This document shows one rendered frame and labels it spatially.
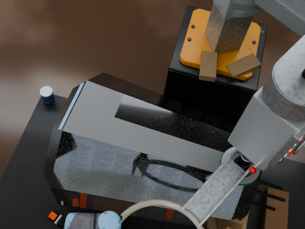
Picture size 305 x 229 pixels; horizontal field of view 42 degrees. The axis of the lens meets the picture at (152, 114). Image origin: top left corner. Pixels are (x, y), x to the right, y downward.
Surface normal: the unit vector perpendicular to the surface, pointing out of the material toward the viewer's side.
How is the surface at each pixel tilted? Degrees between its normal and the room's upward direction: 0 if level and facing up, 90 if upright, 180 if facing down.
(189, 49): 0
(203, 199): 15
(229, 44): 90
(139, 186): 45
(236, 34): 90
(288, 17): 90
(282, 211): 0
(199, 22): 0
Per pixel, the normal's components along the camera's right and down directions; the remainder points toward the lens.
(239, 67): -0.11, -0.41
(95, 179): -0.12, 0.25
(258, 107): -0.69, 0.60
